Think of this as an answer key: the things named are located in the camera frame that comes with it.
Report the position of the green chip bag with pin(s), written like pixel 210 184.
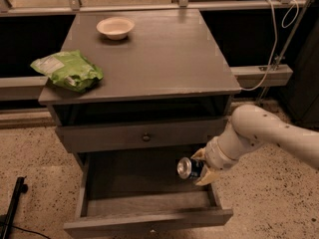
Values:
pixel 69 70

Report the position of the blue pepsi can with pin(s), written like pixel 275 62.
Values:
pixel 188 168

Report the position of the white paper bowl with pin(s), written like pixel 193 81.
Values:
pixel 116 28

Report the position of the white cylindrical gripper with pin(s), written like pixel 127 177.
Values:
pixel 215 157

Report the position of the open grey middle drawer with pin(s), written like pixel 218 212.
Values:
pixel 139 191

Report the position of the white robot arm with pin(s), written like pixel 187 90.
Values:
pixel 249 128

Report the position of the black metal stand leg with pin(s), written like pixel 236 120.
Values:
pixel 6 220

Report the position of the closed grey top drawer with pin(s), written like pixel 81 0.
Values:
pixel 100 137

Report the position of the grey wooden drawer cabinet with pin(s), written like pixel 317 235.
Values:
pixel 168 68

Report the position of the round metal drawer knob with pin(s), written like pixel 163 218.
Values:
pixel 146 137

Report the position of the grey metal railing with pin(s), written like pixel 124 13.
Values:
pixel 139 4

